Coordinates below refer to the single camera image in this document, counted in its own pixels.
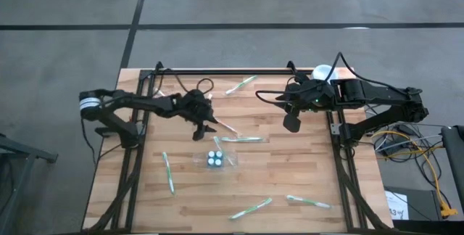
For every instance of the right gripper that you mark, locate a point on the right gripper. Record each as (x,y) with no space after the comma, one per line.
(311,95)

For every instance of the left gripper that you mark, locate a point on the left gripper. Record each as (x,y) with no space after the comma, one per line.
(194,106)

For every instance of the clear plastic bag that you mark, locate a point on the clear plastic bag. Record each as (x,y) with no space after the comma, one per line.
(198,160)

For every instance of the white toothbrush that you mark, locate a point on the white toothbrush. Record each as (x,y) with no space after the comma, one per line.
(158,92)

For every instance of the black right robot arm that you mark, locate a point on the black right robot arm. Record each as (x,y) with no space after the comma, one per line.
(377,93)

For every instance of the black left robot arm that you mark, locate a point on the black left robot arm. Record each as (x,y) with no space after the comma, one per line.
(145,101)

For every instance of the white wipes canister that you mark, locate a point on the white wipes canister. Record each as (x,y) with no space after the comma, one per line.
(320,72)

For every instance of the silver mounting plate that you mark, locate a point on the silver mounting plate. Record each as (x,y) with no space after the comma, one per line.
(335,129)

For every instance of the black power brick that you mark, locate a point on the black power brick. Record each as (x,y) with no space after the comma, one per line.
(407,130)

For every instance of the white paper label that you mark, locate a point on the white paper label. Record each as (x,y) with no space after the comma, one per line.
(397,202)

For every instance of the black box with label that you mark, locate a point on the black box with label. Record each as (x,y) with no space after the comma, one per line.
(424,202)

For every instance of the black side table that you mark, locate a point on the black side table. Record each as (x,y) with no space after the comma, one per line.
(455,155)

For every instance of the dark grey stand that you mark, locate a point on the dark grey stand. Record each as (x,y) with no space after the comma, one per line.
(21,151)

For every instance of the black frame clamp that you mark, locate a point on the black frame clamp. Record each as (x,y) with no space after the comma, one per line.
(158,66)
(291,67)

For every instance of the black aluminium rig frame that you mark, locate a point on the black aluminium rig frame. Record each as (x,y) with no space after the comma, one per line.
(235,72)

